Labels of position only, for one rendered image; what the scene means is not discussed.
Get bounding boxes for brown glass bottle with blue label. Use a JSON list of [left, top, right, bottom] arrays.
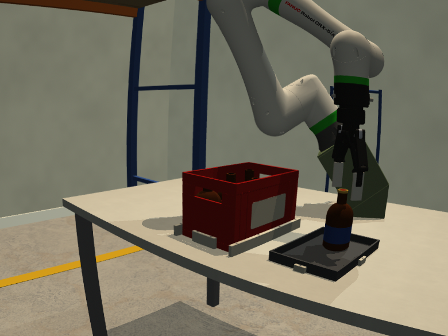
[[322, 188, 353, 252]]

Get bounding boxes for red plastic crate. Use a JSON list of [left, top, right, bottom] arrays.
[[182, 162, 298, 252]]

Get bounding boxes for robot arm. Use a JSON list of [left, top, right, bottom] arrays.
[[206, 0, 384, 152]]

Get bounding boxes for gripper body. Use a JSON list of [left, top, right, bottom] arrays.
[[337, 107, 365, 143]]

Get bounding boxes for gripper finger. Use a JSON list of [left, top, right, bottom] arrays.
[[332, 125, 348, 187], [345, 129, 368, 201]]

